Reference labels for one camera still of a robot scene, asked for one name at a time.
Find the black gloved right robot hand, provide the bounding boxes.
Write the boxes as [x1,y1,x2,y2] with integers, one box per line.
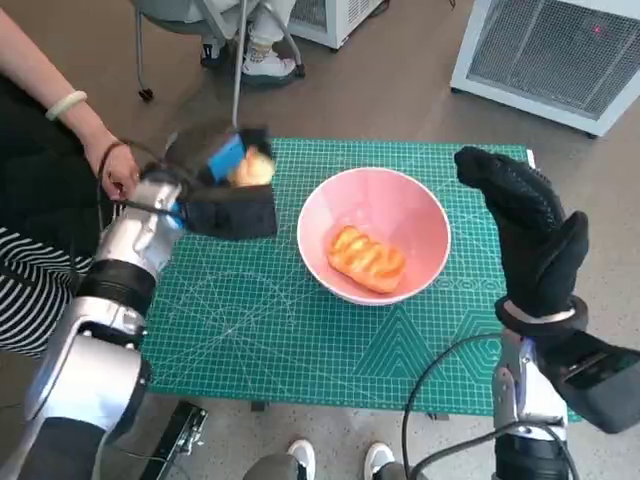
[453,145,590,319]

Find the person's hand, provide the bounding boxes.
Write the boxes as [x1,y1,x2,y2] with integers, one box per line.
[87,137,143,200]

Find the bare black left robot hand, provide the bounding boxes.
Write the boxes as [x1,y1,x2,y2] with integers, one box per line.
[194,127,276,190]

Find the round pale toy bread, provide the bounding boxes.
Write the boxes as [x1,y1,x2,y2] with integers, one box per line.
[232,145,276,187]

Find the pink bowl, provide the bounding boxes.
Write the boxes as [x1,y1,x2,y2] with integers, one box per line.
[296,167,452,306]

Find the braided orange toy bread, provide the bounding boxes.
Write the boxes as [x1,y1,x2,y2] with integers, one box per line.
[325,224,406,295]

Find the pale bangle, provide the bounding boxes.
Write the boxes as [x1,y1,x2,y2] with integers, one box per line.
[44,90,89,122]

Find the person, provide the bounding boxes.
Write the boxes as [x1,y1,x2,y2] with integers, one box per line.
[199,0,301,81]
[244,438,416,480]
[0,74,126,359]

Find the green cutting mat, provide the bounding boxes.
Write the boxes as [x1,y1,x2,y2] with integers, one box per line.
[137,135,584,424]

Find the grey chair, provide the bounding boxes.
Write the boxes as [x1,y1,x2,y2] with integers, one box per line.
[128,0,306,136]

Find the small white mesh appliance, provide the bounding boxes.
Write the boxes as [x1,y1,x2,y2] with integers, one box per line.
[287,0,389,50]

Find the large white mesh appliance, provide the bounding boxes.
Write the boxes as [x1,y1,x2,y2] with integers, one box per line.
[449,0,640,139]

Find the black metal stand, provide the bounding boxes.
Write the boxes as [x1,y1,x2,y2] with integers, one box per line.
[137,399,210,480]

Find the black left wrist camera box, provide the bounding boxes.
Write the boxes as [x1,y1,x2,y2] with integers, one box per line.
[182,182,279,241]

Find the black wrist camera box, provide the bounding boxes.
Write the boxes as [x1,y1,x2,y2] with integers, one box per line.
[537,329,640,435]
[182,182,279,241]

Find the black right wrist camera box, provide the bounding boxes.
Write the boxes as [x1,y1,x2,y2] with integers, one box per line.
[537,329,640,435]

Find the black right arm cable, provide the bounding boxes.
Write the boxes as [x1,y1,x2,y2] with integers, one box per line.
[402,333,504,480]

